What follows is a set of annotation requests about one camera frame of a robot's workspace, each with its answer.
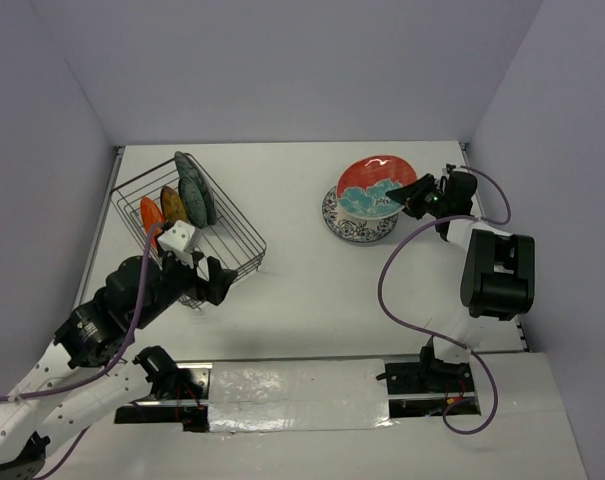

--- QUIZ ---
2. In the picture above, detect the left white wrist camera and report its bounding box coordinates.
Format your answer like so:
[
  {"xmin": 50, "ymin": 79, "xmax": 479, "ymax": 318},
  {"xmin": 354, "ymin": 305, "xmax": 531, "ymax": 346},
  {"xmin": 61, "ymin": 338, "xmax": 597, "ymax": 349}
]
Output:
[{"xmin": 156, "ymin": 220, "xmax": 202, "ymax": 269}]

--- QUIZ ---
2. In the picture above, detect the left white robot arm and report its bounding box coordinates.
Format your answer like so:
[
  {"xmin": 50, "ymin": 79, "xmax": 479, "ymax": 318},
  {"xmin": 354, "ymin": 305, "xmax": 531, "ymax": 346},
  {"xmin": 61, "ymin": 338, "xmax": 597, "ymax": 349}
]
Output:
[{"xmin": 0, "ymin": 253, "xmax": 238, "ymax": 479}]

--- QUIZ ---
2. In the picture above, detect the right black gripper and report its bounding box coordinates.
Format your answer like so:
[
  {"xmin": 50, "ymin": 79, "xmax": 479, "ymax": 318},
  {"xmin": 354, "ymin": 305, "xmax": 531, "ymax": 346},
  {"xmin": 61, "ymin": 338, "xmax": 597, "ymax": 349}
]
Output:
[{"xmin": 387, "ymin": 173, "xmax": 450, "ymax": 220}]

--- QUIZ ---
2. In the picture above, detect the red teal floral plate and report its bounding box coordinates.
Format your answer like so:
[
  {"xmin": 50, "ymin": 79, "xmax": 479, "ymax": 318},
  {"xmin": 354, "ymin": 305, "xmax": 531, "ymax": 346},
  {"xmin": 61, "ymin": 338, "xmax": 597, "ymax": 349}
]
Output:
[{"xmin": 335, "ymin": 155, "xmax": 418, "ymax": 220}]

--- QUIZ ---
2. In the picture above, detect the green blue patterned small plate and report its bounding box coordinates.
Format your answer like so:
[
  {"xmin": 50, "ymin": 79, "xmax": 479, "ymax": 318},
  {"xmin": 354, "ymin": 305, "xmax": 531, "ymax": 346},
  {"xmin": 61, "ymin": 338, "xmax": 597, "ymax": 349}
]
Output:
[{"xmin": 178, "ymin": 177, "xmax": 208, "ymax": 229}]

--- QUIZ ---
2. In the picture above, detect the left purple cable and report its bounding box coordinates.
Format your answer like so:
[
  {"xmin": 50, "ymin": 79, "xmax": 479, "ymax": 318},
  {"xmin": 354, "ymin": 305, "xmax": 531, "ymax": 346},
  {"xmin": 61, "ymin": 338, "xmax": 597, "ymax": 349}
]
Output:
[{"xmin": 0, "ymin": 222, "xmax": 171, "ymax": 480}]

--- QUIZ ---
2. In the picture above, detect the blue white floral plate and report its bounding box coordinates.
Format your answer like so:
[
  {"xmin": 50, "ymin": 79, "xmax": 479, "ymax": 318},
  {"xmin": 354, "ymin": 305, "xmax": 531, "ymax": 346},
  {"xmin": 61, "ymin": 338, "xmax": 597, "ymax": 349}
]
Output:
[{"xmin": 321, "ymin": 186, "xmax": 399, "ymax": 244}]

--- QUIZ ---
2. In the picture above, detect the purple cable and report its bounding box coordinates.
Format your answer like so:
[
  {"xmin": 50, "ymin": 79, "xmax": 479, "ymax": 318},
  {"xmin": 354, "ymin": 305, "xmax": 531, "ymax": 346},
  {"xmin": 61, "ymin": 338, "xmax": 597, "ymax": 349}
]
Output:
[
  {"xmin": 377, "ymin": 164, "xmax": 513, "ymax": 437},
  {"xmin": 0, "ymin": 222, "xmax": 171, "ymax": 480}
]

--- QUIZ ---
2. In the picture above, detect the dark green plate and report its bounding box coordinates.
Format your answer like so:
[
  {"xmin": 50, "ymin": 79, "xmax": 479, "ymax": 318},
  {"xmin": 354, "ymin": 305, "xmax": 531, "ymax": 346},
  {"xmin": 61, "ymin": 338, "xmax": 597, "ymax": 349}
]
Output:
[{"xmin": 174, "ymin": 152, "xmax": 218, "ymax": 225}]

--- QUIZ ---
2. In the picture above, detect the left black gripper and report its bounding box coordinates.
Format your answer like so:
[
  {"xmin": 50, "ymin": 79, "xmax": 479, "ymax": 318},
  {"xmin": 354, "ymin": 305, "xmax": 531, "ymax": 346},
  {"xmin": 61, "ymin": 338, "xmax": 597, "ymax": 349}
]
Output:
[{"xmin": 134, "ymin": 232, "xmax": 238, "ymax": 328}]

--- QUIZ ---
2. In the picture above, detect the yellow patterned small plate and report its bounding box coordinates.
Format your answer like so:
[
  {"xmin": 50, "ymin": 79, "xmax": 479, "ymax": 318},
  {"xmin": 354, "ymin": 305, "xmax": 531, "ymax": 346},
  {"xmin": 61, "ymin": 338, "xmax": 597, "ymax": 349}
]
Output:
[{"xmin": 160, "ymin": 186, "xmax": 188, "ymax": 223}]

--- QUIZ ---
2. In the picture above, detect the grey wire dish rack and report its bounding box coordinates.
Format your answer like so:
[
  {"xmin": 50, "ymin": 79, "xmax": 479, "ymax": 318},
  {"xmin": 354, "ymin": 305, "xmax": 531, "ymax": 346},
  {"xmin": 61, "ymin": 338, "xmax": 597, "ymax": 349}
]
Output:
[{"xmin": 110, "ymin": 152, "xmax": 268, "ymax": 311}]

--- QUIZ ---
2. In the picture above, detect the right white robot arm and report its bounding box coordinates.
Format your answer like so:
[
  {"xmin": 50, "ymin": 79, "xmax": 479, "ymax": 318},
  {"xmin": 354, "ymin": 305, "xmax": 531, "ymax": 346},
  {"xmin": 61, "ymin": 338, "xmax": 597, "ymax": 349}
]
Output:
[{"xmin": 386, "ymin": 164, "xmax": 536, "ymax": 391}]

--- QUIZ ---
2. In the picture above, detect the silver tape sheet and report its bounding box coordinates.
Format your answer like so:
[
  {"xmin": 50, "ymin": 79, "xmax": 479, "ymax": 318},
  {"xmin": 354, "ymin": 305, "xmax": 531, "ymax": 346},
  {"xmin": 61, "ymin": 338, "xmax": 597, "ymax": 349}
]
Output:
[{"xmin": 208, "ymin": 359, "xmax": 392, "ymax": 433}]

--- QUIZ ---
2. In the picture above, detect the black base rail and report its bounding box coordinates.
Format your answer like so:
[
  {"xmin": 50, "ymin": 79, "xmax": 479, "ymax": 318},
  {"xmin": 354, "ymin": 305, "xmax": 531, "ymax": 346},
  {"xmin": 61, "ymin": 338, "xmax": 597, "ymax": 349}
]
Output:
[{"xmin": 114, "ymin": 358, "xmax": 481, "ymax": 434}]

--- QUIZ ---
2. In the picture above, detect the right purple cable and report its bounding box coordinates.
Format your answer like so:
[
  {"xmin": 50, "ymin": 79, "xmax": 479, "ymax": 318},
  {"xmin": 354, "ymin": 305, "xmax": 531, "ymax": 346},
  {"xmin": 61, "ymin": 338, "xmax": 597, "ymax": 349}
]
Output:
[{"xmin": 377, "ymin": 164, "xmax": 513, "ymax": 437}]

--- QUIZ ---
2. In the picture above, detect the orange small plate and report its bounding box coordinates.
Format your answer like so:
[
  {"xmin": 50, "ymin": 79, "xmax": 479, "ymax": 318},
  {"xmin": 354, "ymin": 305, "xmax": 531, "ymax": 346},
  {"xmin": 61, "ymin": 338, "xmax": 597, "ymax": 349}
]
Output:
[{"xmin": 140, "ymin": 196, "xmax": 165, "ymax": 249}]

